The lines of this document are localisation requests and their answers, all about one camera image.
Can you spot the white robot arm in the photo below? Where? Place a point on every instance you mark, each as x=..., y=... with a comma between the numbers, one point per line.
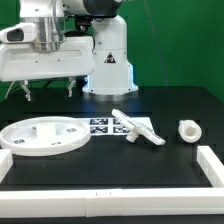
x=112, y=77

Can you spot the white fence bar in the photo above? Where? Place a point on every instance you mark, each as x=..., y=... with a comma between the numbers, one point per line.
x=6, y=162
x=211, y=166
x=111, y=202

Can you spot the white cross table base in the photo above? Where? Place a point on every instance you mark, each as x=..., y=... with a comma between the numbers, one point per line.
x=136, y=129

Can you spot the white round table top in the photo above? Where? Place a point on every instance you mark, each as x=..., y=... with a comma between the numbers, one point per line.
x=45, y=136

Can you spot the white fence bar front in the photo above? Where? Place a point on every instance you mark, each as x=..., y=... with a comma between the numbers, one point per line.
x=111, y=202

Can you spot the white fence bar right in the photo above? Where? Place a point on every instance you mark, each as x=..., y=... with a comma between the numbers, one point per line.
x=211, y=166

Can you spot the white fence bar left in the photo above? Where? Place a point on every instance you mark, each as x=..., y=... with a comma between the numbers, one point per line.
x=6, y=162

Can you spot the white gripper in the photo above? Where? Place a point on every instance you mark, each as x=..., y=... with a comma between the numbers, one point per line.
x=19, y=62

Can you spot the paper sheet with markers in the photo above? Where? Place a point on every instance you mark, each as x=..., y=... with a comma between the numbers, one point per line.
x=112, y=126

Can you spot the black camera on stand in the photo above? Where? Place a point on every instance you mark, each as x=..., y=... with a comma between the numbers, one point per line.
x=78, y=49

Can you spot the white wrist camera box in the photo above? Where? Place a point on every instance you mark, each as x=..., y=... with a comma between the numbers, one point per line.
x=22, y=32

